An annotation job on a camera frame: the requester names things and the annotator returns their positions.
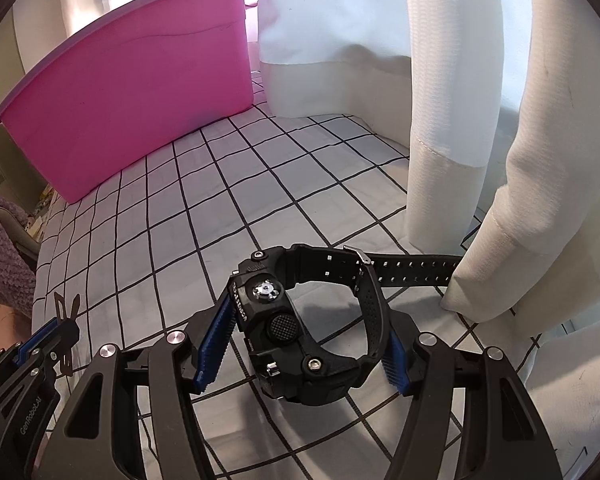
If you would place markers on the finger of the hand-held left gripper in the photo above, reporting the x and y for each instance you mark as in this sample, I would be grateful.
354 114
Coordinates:
42 337
50 362

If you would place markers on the white sheer curtain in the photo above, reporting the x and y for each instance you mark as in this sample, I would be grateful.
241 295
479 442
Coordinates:
330 30

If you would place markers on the black wrist watch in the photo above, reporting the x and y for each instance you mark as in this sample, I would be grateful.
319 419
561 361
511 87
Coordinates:
300 345

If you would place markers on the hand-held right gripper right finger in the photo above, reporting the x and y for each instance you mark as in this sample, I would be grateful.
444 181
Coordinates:
397 365

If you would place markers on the checked white tablecloth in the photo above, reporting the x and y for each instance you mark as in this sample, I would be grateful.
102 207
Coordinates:
205 220

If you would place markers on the dark metal hair clip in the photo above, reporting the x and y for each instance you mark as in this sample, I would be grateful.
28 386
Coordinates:
66 330

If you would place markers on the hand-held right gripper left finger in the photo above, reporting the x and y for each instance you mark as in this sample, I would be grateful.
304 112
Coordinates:
215 345

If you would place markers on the cream curtain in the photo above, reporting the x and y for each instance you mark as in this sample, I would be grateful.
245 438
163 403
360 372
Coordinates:
530 135

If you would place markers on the purple knitted blanket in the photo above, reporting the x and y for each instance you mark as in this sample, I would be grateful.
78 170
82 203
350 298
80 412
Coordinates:
2 255

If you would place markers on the pink plastic bin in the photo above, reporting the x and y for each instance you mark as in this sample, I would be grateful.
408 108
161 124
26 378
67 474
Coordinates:
130 90

